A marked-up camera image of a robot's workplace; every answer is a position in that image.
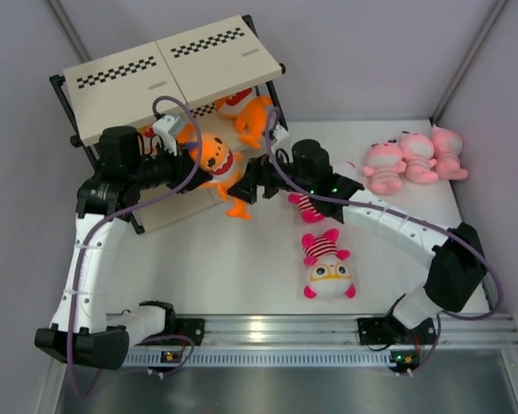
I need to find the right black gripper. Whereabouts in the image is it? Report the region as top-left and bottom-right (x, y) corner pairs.
(228, 147), (315, 206)

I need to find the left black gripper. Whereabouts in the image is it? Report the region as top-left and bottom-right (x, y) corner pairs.
(128, 139), (212, 195)

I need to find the orange shark plush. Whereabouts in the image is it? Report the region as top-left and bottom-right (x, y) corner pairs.
(214, 87), (273, 149)
(177, 125), (252, 220)
(137, 123), (196, 156)

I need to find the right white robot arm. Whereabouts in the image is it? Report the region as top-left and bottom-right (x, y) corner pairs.
(228, 140), (490, 342)

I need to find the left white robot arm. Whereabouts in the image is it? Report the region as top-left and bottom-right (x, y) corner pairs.
(35, 126), (211, 370)

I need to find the beige three-tier shelf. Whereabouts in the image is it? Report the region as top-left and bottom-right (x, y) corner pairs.
(51, 16), (285, 232)

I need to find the white panda plush with glasses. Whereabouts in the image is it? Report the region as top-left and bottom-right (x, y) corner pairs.
(287, 193), (325, 224)

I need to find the white panda plush face down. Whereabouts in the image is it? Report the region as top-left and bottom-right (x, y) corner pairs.
(338, 162), (363, 183)

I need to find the white panda plush front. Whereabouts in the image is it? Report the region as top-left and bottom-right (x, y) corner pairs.
(301, 228), (357, 299)

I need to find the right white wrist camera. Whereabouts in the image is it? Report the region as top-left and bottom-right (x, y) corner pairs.
(269, 124), (289, 151)

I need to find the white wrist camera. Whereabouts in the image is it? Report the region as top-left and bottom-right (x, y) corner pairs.
(152, 115), (186, 155)
(269, 124), (289, 151)

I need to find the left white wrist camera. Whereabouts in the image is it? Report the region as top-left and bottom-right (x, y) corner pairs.
(152, 115), (186, 155)

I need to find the white slotted cable duct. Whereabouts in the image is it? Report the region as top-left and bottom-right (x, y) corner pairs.
(124, 348), (420, 368)

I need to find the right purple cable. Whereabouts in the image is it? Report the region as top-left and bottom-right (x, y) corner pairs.
(262, 106), (504, 380)

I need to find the purple cable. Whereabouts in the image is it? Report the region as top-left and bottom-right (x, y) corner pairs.
(66, 94), (199, 398)
(262, 106), (504, 380)

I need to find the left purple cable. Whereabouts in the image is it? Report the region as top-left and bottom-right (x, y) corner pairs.
(66, 94), (199, 398)

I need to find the aluminium mounting rail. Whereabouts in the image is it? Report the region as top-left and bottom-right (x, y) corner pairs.
(103, 313), (518, 347)

